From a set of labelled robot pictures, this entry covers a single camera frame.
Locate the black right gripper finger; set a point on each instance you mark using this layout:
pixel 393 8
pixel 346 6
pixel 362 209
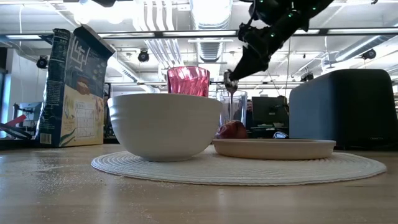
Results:
pixel 252 65

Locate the pink faceted plastic tumbler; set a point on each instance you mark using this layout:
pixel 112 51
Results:
pixel 188 81

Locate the red apple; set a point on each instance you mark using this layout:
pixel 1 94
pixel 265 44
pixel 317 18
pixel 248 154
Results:
pixel 231 130

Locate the cream round plate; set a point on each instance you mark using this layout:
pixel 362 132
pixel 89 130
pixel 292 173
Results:
pixel 273 149

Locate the white ceramic bowl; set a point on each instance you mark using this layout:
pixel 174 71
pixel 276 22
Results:
pixel 164 124

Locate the blue and cream cereal box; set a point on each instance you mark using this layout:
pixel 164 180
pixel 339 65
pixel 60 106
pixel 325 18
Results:
pixel 74 93

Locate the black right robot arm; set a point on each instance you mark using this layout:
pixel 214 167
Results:
pixel 280 9

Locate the clear drinking glass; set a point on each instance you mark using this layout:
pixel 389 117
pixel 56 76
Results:
pixel 241 105

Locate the dark computer monitor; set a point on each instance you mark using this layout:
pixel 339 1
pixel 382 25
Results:
pixel 269 109

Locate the person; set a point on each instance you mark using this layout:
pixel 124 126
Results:
pixel 249 115

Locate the black ceiling spotlight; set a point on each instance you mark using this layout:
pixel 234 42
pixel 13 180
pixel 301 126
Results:
pixel 306 76
pixel 43 62
pixel 369 54
pixel 143 56

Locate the dark blue toaster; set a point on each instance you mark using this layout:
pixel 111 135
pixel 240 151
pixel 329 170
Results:
pixel 342 109

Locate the white round woven placemat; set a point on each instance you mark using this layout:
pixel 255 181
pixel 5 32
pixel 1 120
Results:
pixel 236 171

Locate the lit computer monitor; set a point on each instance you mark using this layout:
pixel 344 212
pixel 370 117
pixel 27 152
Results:
pixel 31 109

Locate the silver ceiling duct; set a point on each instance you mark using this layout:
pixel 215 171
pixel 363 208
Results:
pixel 210 46

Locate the black aluminium table frame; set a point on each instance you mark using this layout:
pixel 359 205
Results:
pixel 155 33

